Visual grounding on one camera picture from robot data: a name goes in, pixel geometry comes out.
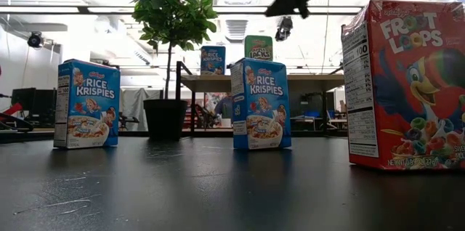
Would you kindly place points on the red object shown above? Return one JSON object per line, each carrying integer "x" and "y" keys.
{"x": 11, "y": 109}

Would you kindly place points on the Apple Jacks cereal box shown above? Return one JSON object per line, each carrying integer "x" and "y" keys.
{"x": 258, "y": 47}

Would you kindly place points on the person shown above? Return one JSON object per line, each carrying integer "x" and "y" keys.
{"x": 224, "y": 107}

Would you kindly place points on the Rice Krispies cereal box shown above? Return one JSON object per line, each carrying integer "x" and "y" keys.
{"x": 261, "y": 104}
{"x": 91, "y": 104}
{"x": 213, "y": 60}

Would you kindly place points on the green leafy artificial tree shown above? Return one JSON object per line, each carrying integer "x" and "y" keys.
{"x": 174, "y": 9}

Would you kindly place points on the black plant pot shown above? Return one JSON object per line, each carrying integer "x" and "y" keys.
{"x": 165, "y": 118}

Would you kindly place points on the white cloth drape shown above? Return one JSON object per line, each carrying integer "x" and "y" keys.
{"x": 136, "y": 105}

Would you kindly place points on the black partition panel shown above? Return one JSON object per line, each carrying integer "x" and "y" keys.
{"x": 32, "y": 100}

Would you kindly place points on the round black camera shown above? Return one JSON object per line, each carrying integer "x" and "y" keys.
{"x": 35, "y": 39}

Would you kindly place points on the Froot Loops cereal box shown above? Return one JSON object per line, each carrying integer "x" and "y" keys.
{"x": 414, "y": 89}

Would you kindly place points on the wooden shelf with black frame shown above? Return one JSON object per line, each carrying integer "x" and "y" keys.
{"x": 214, "y": 83}

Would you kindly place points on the hanging black camera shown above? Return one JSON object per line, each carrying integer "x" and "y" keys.
{"x": 284, "y": 28}

